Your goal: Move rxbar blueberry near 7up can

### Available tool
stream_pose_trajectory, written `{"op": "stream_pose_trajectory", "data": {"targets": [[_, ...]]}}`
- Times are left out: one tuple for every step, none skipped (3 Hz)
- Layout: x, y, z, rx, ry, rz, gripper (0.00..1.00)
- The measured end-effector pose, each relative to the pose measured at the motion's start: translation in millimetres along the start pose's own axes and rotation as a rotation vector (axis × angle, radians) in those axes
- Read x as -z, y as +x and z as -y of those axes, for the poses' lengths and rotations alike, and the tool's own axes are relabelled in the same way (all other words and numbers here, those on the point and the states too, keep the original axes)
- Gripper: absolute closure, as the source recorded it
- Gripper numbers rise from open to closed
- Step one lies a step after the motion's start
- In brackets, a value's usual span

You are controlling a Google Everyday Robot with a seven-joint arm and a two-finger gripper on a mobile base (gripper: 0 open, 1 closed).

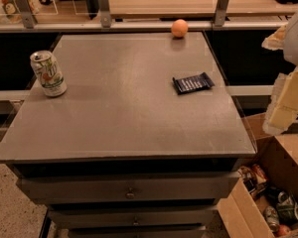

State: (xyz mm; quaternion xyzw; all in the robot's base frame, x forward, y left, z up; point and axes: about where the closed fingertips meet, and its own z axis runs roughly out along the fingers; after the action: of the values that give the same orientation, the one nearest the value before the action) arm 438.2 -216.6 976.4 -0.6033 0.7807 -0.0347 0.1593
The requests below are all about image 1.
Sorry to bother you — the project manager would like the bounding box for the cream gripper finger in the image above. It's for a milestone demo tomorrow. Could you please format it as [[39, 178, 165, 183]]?
[[261, 25, 286, 51], [262, 66, 298, 135]]

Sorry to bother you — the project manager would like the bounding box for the dark blue rxbar wrapper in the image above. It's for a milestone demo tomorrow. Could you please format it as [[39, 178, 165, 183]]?
[[172, 72, 215, 95]]

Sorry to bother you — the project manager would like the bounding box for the green drink can in box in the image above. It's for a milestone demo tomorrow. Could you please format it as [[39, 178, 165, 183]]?
[[276, 191, 298, 224]]

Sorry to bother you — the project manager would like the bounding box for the silver can in box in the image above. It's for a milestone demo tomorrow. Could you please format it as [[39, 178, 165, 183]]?
[[263, 206, 280, 233]]

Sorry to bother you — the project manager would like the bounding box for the white green 7up can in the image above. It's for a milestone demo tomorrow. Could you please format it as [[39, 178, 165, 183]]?
[[30, 51, 67, 97]]

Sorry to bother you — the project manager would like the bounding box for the brown cardboard box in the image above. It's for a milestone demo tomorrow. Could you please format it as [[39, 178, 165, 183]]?
[[218, 114, 298, 238]]

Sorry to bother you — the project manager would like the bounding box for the red snack packet in box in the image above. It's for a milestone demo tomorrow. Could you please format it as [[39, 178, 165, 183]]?
[[251, 164, 268, 180]]

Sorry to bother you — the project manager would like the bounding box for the orange round fruit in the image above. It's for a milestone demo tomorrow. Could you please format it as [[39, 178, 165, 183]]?
[[171, 19, 189, 38]]

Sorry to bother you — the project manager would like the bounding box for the grey top drawer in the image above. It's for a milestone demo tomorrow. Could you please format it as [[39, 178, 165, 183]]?
[[17, 172, 238, 204]]

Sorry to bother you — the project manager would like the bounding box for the grey drawer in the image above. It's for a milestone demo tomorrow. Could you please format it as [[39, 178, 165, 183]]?
[[49, 205, 217, 229], [17, 172, 238, 204]]

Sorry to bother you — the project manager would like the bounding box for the wooden background table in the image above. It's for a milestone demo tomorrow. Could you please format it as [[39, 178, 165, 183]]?
[[109, 0, 298, 18]]

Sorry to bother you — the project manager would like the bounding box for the grey drawer cabinet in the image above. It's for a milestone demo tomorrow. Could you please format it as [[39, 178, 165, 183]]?
[[0, 32, 255, 238]]

